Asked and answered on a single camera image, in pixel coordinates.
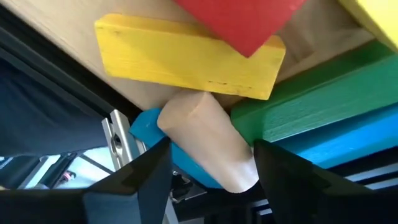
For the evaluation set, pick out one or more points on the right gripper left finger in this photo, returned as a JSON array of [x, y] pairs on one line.
[[140, 193]]

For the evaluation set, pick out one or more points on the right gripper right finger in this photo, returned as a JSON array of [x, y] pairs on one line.
[[295, 193]]

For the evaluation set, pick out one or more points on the natural wooden cylinder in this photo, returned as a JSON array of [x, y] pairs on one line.
[[205, 137]]

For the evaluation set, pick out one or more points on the green wooden plank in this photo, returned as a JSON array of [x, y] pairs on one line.
[[311, 102]]

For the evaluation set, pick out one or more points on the yellow wooden plank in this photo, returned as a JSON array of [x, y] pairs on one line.
[[186, 62]]

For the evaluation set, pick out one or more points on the red wooden arch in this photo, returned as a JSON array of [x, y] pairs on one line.
[[239, 21]]

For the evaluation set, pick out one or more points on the yellow wooden arch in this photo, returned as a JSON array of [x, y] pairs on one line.
[[376, 18]]

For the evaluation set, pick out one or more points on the blue wooden plank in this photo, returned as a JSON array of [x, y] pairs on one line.
[[144, 127], [348, 137]]

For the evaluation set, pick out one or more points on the silver frame bracket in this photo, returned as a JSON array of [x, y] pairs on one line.
[[119, 137]]

